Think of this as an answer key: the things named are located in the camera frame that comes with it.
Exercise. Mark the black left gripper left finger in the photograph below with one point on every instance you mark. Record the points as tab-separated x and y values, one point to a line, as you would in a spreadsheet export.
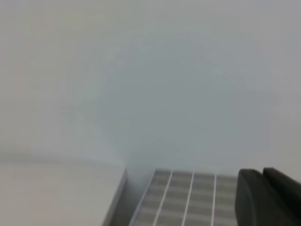
249	196

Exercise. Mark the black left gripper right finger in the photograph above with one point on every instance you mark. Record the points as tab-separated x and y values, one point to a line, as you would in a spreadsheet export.
282	199

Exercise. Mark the grey grid tablecloth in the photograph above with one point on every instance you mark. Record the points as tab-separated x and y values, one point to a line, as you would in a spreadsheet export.
183	198

